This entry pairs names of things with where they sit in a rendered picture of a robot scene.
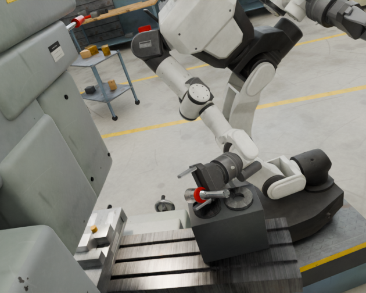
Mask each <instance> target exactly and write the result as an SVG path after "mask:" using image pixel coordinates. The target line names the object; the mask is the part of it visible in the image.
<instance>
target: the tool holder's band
mask: <svg viewBox="0 0 366 293"><path fill-rule="evenodd" d="M201 190H205V188H203V187H198V188H196V189H195V191H194V194H193V195H194V199H195V201H196V202H199V203H204V202H205V201H206V200H202V199H201V198H200V197H199V193H200V191H201Z"/></svg>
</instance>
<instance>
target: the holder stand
mask: <svg viewBox="0 0 366 293"><path fill-rule="evenodd" d="M228 190H229V197H228V198H216V199H214V201H213V202H211V203H210V204H206V205H205V206H203V207H202V208H200V209H199V210H193V209H192V208H193V207H194V206H195V205H197V204H198V203H188V209H189V217H190V222H191V228H192V231H193V234H194V236H195V240H196V242H197V245H198V248H199V250H200V254H201V256H202V259H203V261H204V263H208V262H212V261H215V260H220V259H225V258H230V257H233V256H238V255H243V254H246V253H251V252H255V251H260V250H263V249H268V248H269V244H268V236H267V229H266V224H265V217H264V209H263V207H262V205H261V202H260V200H259V198H258V195H257V193H256V190H255V189H254V186H253V184H248V185H243V186H240V187H235V188H231V189H228Z"/></svg>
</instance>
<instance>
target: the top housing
mask: <svg viewBox="0 0 366 293"><path fill-rule="evenodd" d="M75 8H76V1H75V0H0V53H2V52H3V51H5V50H7V49H9V48H10V47H12V46H14V45H16V44H17V43H19V42H21V41H22V40H25V39H26V38H28V37H29V36H31V35H33V34H35V33H36V32H38V31H40V30H42V29H43V28H45V27H46V26H48V25H50V24H52V23H54V22H55V21H57V20H59V19H61V18H62V17H64V16H65V15H68V14H69V13H71V12H72V11H73V10H74V9H75Z"/></svg>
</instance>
